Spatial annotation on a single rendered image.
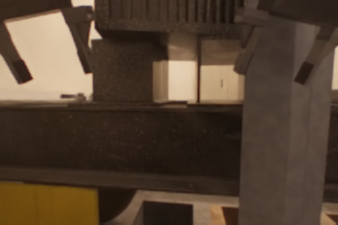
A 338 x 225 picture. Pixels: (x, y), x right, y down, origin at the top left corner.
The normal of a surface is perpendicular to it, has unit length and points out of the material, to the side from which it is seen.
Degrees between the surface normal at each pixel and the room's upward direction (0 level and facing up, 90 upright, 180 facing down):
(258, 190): 90
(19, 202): 90
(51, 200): 90
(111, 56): 90
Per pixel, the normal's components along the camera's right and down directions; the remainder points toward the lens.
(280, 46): -0.23, 0.09
